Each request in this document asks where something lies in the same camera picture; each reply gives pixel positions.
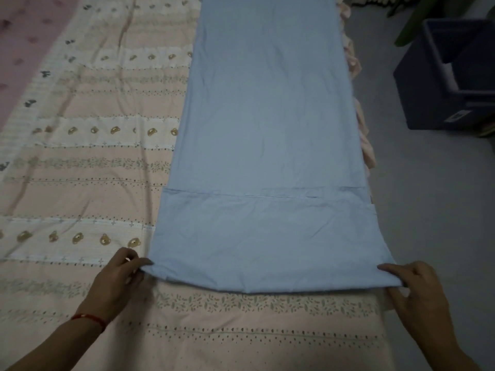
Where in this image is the person's right hand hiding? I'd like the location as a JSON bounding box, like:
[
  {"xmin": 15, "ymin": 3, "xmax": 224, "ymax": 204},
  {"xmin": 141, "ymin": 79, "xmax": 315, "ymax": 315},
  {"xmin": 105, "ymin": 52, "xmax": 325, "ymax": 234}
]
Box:
[{"xmin": 377, "ymin": 260, "xmax": 454, "ymax": 349}]

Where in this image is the person's left hand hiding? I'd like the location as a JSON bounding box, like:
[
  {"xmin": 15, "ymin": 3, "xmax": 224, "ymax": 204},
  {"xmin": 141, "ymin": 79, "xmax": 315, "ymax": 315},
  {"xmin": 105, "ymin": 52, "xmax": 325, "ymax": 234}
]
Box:
[{"xmin": 75, "ymin": 247, "xmax": 154, "ymax": 326}]

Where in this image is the light blue sheet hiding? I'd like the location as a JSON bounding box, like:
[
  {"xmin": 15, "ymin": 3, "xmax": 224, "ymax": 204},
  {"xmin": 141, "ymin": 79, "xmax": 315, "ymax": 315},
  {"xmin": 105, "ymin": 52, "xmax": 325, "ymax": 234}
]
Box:
[{"xmin": 139, "ymin": 0, "xmax": 406, "ymax": 295}]

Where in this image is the person's left forearm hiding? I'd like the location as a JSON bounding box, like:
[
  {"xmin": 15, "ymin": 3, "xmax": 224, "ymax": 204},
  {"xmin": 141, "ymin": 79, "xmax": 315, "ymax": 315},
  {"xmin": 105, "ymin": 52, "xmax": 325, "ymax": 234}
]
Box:
[{"xmin": 6, "ymin": 318, "xmax": 107, "ymax": 371}]

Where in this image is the person's right forearm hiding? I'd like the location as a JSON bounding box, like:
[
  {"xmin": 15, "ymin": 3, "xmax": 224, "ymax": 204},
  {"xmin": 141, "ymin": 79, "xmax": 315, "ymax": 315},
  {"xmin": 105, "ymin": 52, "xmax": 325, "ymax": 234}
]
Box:
[{"xmin": 419, "ymin": 336, "xmax": 482, "ymax": 371}]

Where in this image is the pink patterned bed cover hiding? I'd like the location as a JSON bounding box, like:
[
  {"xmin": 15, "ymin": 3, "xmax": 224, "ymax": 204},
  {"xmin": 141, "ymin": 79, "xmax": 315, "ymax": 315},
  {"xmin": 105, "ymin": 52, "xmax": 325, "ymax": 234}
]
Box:
[{"xmin": 0, "ymin": 0, "xmax": 391, "ymax": 371}]

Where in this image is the dark blue plastic storage bin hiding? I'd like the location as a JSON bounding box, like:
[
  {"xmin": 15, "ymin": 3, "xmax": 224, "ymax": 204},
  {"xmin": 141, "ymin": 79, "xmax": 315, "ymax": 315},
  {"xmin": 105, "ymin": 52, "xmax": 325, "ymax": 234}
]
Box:
[{"xmin": 393, "ymin": 18, "xmax": 495, "ymax": 132}]

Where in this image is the pink blanket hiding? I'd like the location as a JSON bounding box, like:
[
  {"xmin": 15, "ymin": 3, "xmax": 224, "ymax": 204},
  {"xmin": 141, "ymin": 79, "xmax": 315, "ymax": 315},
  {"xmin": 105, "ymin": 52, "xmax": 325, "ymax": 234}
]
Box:
[{"xmin": 0, "ymin": 0, "xmax": 84, "ymax": 128}]

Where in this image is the green chair leg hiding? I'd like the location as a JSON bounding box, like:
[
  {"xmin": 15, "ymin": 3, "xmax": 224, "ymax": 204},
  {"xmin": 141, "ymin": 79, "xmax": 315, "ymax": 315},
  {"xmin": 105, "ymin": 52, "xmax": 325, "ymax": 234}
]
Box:
[{"xmin": 394, "ymin": 0, "xmax": 447, "ymax": 47}]

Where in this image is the red string bracelet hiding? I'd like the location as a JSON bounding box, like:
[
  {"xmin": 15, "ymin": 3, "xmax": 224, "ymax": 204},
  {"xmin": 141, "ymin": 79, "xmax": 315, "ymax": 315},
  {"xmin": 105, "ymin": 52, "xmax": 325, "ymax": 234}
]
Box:
[{"xmin": 71, "ymin": 314, "xmax": 107, "ymax": 333}]

